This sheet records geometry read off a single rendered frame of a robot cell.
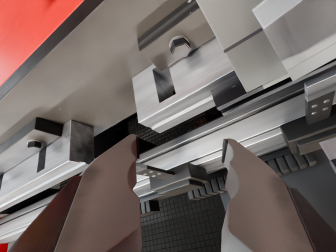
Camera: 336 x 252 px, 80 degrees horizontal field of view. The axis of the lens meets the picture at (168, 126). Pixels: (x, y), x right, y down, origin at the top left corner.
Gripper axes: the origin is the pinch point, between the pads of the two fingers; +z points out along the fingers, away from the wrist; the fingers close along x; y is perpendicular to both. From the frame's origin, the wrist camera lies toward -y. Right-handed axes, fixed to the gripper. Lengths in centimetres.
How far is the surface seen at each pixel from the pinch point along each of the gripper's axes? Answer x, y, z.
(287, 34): 9.0, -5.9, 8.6
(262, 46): 7.3, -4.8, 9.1
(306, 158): 34, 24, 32
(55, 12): -20.8, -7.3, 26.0
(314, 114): 22.6, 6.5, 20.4
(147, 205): -9, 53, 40
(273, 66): 9.7, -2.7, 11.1
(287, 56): 10.4, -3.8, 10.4
